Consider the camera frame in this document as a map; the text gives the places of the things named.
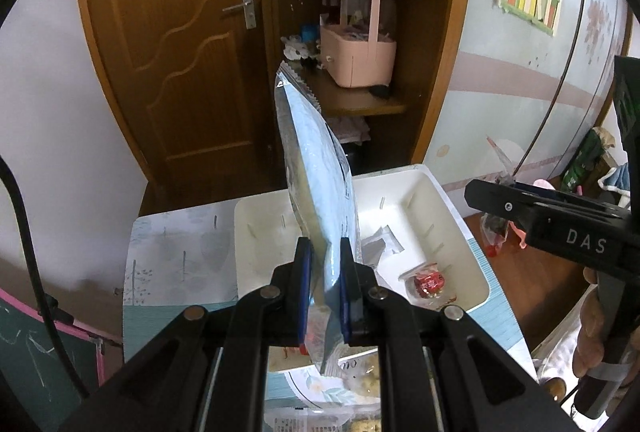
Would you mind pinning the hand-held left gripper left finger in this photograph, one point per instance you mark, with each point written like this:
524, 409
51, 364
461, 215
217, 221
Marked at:
304, 292

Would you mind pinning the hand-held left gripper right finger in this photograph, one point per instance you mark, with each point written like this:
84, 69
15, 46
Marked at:
345, 292

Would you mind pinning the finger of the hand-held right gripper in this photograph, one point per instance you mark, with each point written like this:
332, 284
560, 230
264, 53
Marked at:
565, 197
495, 202

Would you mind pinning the dark red snack packet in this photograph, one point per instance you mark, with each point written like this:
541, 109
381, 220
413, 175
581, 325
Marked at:
495, 229

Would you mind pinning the grey snack packet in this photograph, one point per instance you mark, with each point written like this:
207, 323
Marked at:
382, 246

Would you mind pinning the white plastic bin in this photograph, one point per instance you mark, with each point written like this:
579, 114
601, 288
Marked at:
260, 237

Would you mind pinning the red and white snack packet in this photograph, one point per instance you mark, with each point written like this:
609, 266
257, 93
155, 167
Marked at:
427, 284

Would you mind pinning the pale blue snack packet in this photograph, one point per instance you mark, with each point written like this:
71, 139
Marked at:
315, 152

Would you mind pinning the person's right hand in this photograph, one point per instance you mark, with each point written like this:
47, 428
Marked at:
589, 332

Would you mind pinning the pink plastic stool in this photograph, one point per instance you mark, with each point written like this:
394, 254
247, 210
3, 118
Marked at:
544, 184

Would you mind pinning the green patterned item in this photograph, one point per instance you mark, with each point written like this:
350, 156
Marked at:
582, 162

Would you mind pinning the yellow chips packet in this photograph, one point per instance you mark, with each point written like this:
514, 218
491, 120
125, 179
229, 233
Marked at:
367, 382

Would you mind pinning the floral sliding wardrobe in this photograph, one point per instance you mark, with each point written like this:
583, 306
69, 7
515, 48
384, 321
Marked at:
490, 87

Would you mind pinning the white patterned bedding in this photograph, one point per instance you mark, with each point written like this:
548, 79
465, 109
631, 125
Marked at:
555, 362

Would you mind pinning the floral tablecloth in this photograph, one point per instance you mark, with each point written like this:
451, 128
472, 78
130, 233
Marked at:
170, 252

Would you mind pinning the teal striped table runner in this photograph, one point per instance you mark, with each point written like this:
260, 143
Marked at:
165, 327

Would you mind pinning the folded pale cloth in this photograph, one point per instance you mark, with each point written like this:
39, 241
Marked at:
350, 129

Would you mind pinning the wooden corner shelf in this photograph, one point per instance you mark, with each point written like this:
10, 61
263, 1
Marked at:
435, 37

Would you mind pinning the small plush toy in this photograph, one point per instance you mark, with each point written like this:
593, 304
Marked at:
297, 49

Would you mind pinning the black clamp knob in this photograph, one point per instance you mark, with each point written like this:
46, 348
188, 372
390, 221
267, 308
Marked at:
57, 312

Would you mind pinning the blue cup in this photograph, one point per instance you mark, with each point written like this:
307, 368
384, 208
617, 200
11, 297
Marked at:
310, 33

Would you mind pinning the wooden door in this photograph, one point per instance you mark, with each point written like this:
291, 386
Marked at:
170, 37

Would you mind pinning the green chalkboard with pink frame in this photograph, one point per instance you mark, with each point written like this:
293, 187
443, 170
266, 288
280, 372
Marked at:
30, 362

